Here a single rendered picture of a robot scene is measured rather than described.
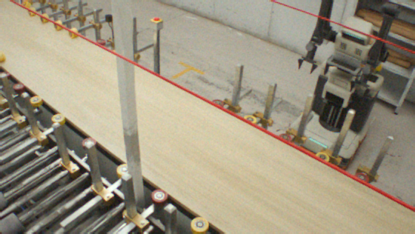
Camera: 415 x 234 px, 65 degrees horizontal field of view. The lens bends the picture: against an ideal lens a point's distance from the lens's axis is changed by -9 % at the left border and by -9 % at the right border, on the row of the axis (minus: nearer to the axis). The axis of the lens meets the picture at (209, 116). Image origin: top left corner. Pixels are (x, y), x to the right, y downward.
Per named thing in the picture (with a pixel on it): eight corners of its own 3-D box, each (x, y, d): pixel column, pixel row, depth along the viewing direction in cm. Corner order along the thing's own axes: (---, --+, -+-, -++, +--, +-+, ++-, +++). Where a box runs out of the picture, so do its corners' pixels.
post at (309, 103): (293, 151, 231) (310, 91, 201) (297, 154, 229) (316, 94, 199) (290, 154, 228) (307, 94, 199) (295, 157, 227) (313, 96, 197)
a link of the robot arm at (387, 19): (401, 8, 202) (384, 2, 207) (399, 10, 198) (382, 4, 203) (379, 67, 229) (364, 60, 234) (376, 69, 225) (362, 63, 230)
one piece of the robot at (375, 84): (316, 107, 360) (336, 35, 309) (363, 130, 336) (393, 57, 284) (301, 123, 339) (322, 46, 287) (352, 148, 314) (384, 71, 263)
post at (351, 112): (327, 167, 219) (350, 107, 189) (331, 170, 217) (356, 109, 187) (324, 170, 216) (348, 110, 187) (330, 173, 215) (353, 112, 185)
